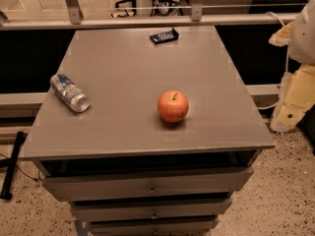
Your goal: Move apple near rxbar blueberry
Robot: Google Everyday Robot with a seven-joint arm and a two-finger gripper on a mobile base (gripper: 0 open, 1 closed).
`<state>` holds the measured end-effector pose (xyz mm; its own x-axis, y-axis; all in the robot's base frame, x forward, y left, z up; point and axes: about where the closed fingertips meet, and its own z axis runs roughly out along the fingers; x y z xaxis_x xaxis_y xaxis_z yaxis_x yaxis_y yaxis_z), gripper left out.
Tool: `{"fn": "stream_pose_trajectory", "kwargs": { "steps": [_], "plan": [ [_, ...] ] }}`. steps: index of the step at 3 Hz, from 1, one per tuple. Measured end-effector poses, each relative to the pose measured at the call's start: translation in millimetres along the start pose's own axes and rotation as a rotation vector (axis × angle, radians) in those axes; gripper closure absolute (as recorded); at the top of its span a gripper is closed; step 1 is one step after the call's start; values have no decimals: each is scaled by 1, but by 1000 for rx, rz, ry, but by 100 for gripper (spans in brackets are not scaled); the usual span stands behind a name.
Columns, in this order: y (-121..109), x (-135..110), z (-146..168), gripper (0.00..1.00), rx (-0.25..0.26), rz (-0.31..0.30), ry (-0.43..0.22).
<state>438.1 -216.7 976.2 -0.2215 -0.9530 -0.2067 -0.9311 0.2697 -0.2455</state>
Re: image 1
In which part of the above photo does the top grey drawer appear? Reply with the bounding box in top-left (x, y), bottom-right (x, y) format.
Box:
top-left (43, 166), bottom-right (253, 202)

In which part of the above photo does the red apple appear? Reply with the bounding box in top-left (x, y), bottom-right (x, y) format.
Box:
top-left (157, 90), bottom-right (189, 123)

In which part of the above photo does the black floor cable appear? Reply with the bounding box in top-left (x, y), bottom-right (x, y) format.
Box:
top-left (0, 152), bottom-right (43, 183)

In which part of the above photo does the bottom grey drawer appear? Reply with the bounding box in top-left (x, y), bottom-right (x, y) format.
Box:
top-left (89, 215), bottom-right (219, 236)

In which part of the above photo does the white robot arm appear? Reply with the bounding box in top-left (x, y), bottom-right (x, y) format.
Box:
top-left (269, 0), bottom-right (315, 133)

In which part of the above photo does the white cable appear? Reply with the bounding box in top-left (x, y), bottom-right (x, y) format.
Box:
top-left (255, 11), bottom-right (291, 111)

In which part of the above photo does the silver blue drink can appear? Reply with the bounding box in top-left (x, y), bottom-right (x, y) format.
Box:
top-left (50, 74), bottom-right (90, 113)

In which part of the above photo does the grey drawer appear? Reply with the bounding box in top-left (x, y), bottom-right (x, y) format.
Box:
top-left (89, 215), bottom-right (219, 236)
top-left (71, 199), bottom-right (231, 222)
top-left (43, 166), bottom-right (253, 202)

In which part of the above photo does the middle grey drawer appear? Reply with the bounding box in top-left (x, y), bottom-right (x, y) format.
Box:
top-left (71, 199), bottom-right (231, 222)

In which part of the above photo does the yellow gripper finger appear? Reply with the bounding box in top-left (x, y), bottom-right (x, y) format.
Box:
top-left (269, 22), bottom-right (293, 47)
top-left (270, 64), bottom-right (315, 133)

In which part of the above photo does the grey metal railing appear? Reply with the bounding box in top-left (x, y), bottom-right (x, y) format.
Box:
top-left (0, 0), bottom-right (309, 30)

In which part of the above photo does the black stand leg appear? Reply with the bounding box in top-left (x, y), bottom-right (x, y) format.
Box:
top-left (0, 132), bottom-right (26, 201)

